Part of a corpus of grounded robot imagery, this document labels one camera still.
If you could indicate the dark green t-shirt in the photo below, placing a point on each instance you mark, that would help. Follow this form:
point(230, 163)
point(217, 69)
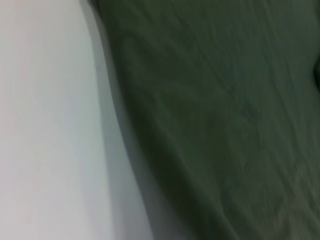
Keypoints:
point(212, 112)

